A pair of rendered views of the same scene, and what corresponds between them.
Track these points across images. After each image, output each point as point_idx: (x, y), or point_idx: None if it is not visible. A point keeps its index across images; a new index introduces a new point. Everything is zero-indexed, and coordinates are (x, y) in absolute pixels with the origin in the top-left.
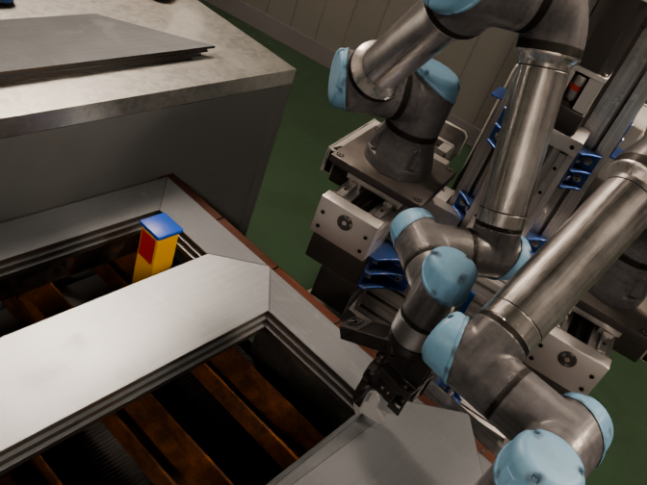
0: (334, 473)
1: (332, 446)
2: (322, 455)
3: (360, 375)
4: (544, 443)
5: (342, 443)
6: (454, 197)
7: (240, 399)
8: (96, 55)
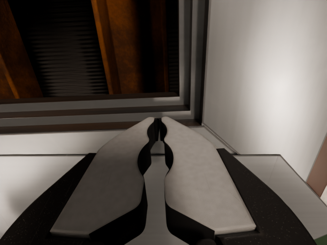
0: (12, 180)
1: (40, 143)
2: (4, 146)
3: (270, 37)
4: None
5: (65, 149)
6: None
7: None
8: None
